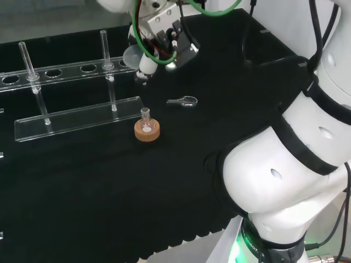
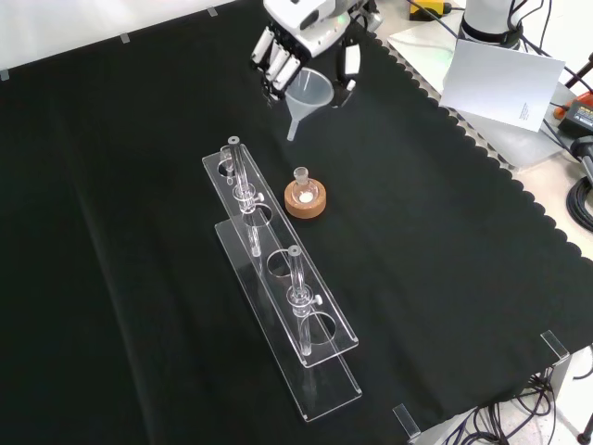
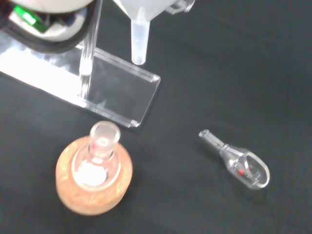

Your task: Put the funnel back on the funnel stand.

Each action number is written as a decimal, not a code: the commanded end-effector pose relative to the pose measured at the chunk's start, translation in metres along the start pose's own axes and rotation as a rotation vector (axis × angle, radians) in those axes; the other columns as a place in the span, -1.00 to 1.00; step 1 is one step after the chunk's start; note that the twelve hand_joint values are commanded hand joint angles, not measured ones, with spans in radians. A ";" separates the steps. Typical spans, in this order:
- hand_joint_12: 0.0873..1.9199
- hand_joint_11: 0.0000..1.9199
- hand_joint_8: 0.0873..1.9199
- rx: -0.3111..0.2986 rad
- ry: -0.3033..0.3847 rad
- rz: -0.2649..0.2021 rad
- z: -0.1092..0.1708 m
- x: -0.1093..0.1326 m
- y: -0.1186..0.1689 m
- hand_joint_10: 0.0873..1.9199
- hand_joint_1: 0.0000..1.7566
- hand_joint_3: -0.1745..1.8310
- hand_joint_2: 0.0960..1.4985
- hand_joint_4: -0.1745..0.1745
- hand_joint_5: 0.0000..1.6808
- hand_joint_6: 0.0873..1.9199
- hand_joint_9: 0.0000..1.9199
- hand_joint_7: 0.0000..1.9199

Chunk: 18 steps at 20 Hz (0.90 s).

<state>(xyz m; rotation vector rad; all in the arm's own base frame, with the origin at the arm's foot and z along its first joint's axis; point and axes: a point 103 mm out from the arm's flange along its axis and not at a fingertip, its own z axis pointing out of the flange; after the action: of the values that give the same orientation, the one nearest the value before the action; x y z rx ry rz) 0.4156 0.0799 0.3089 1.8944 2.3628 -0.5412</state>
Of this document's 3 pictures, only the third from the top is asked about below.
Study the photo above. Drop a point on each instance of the clear glass weighing funnel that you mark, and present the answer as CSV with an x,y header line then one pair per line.
x,y
243,165

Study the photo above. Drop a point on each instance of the black bench cloth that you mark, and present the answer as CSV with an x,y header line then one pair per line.
x,y
219,73

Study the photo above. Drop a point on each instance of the round-bottom glass flask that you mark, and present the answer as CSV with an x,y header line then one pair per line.
x,y
102,146

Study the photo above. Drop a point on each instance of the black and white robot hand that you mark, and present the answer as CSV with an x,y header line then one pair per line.
x,y
56,31

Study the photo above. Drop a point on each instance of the clear acrylic funnel stand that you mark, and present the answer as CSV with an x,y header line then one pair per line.
x,y
117,92

